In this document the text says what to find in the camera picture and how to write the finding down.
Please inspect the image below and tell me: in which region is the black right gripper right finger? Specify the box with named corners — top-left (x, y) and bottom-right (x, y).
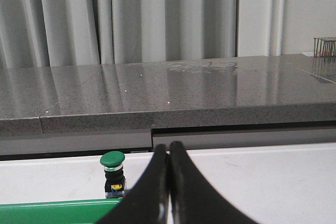
top-left (170, 141), bottom-right (256, 223)

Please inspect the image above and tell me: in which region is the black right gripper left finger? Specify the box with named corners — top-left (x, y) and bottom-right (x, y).
top-left (97, 144), bottom-right (170, 223)

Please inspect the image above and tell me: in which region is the green mushroom push button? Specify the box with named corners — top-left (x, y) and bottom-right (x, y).
top-left (100, 151), bottom-right (125, 198)

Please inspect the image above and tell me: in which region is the green plastic tray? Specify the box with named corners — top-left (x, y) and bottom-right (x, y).
top-left (1, 198), bottom-right (122, 223)

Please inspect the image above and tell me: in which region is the grey granite counter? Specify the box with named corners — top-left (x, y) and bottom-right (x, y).
top-left (1, 54), bottom-right (335, 160)

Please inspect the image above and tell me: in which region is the grey pleated curtain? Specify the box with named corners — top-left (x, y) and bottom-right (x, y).
top-left (1, 0), bottom-right (247, 69)

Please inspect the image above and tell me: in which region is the wire rack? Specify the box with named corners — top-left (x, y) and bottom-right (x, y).
top-left (313, 37), bottom-right (336, 57)

